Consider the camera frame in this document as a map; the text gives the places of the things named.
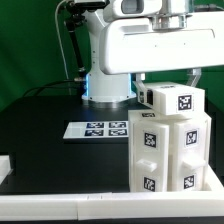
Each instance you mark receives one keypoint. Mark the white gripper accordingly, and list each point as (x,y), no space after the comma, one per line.
(158,35)

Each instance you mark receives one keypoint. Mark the white cabinet top block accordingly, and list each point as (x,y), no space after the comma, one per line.
(170,98)

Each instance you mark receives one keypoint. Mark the white cabinet door panel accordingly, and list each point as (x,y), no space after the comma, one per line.
(150,157)
(188,155)

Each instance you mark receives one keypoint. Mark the white cabinet body box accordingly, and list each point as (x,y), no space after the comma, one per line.
(168,152)

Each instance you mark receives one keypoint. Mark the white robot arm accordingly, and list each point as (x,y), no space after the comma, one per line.
(108,90)

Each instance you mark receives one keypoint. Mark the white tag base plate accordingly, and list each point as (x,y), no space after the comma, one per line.
(96,130)

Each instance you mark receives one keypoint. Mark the black camera stand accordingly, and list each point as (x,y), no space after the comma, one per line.
(77,8)

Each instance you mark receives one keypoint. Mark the white obstacle fence frame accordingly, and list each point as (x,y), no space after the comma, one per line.
(209,202)

